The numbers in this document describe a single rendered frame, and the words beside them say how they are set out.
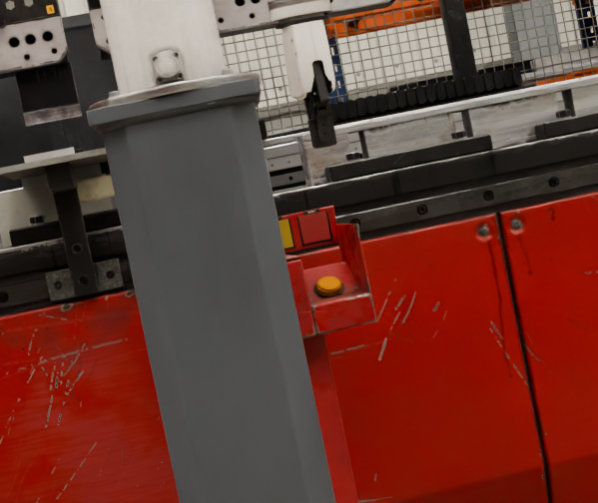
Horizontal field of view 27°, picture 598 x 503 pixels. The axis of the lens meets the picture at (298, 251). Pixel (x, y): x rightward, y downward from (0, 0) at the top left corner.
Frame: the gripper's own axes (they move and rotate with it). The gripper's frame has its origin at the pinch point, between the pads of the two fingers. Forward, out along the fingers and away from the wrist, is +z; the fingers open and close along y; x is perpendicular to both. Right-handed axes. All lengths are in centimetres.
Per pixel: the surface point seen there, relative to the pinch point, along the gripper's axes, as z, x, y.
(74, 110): -9, -32, -58
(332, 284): 23.9, 0.5, -15.6
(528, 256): 30, 40, -37
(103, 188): 5, -30, -53
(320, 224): 15.6, 2.2, -25.3
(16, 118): -10, -44, -109
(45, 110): -10, -37, -57
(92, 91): -13, -26, -109
